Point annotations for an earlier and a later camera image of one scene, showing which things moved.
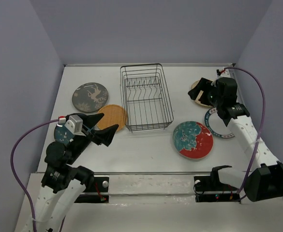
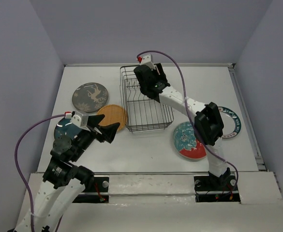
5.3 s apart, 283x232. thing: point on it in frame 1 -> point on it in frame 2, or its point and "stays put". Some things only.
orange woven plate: [114, 114] stays put
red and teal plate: [193, 139] stays put
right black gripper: [204, 84] -> [162, 76]
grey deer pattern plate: [90, 97] stays put
